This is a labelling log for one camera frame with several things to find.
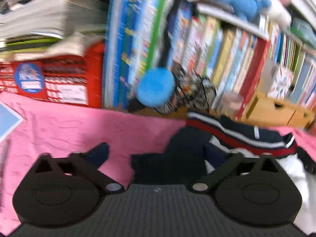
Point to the pink bunny plush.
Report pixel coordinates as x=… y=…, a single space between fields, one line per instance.
x=279 y=14

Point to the red plastic crate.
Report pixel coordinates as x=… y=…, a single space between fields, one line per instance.
x=68 y=79

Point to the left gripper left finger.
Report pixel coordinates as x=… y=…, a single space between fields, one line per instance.
x=87 y=164

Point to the white smartphone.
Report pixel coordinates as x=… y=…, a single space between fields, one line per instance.
x=9 y=120

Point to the stack of papers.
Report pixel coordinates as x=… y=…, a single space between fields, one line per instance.
x=45 y=28

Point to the thick red book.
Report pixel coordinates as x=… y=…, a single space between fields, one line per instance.
x=253 y=74

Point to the miniature black bicycle model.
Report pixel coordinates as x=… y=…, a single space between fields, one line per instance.
x=191 y=90

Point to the clear plastic container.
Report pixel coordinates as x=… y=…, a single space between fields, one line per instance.
x=230 y=104

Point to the pink printed towel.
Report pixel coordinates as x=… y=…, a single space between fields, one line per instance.
x=51 y=131

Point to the wooden drawer organizer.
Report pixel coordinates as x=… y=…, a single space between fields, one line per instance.
x=264 y=111

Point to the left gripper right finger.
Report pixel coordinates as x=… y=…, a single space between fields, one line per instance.
x=225 y=166

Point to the small blue plush ball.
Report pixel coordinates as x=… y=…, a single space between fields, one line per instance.
x=155 y=87

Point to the label printer box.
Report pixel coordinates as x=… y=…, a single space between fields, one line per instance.
x=275 y=80

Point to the navy white zip jacket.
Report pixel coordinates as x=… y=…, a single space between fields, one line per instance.
x=184 y=161

